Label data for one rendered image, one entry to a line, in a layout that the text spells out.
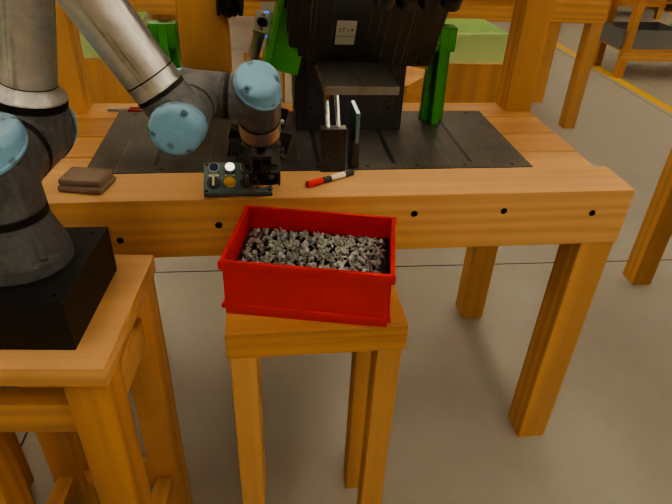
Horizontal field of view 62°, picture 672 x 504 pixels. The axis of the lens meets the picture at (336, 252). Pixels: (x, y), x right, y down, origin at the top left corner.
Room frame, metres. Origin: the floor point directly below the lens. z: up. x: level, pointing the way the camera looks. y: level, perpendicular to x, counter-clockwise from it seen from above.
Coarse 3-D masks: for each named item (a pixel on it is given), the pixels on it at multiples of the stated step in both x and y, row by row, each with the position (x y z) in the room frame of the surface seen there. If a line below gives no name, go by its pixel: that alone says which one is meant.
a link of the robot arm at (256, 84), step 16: (256, 64) 0.91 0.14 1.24; (240, 80) 0.88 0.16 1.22; (256, 80) 0.88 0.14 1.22; (272, 80) 0.89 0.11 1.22; (240, 96) 0.87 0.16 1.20; (256, 96) 0.86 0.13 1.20; (272, 96) 0.88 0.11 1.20; (240, 112) 0.88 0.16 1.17; (256, 112) 0.88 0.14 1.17; (272, 112) 0.90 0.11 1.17; (256, 128) 0.91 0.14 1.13; (272, 128) 0.92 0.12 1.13
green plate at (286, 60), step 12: (276, 0) 1.43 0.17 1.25; (276, 12) 1.34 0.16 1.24; (276, 24) 1.33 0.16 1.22; (276, 36) 1.34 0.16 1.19; (276, 48) 1.35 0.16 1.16; (288, 48) 1.35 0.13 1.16; (264, 60) 1.36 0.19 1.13; (276, 60) 1.35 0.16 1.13; (288, 60) 1.35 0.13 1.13; (300, 60) 1.35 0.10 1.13; (288, 72) 1.35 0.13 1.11
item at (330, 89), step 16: (320, 64) 1.34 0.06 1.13; (336, 64) 1.35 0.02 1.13; (352, 64) 1.36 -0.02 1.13; (368, 64) 1.36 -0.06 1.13; (320, 80) 1.27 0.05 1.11; (336, 80) 1.22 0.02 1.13; (352, 80) 1.23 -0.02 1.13; (368, 80) 1.23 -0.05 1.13; (384, 80) 1.24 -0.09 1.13; (368, 96) 1.21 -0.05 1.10; (384, 96) 1.21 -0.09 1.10
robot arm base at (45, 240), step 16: (48, 208) 0.78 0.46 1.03; (16, 224) 0.72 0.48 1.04; (32, 224) 0.74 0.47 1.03; (48, 224) 0.76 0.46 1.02; (0, 240) 0.71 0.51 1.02; (16, 240) 0.72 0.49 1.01; (32, 240) 0.73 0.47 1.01; (48, 240) 0.75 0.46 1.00; (64, 240) 0.77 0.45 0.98; (0, 256) 0.70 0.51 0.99; (16, 256) 0.71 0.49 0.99; (32, 256) 0.72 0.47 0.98; (48, 256) 0.74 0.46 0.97; (64, 256) 0.75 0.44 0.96; (0, 272) 0.69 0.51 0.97; (16, 272) 0.70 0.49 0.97; (32, 272) 0.71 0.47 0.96; (48, 272) 0.72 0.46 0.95
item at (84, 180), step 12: (72, 168) 1.14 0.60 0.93; (84, 168) 1.15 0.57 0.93; (96, 168) 1.15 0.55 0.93; (60, 180) 1.09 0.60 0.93; (72, 180) 1.09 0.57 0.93; (84, 180) 1.09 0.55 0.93; (96, 180) 1.09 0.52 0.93; (108, 180) 1.12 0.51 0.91; (72, 192) 1.08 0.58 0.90; (84, 192) 1.08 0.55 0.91; (96, 192) 1.08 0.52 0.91
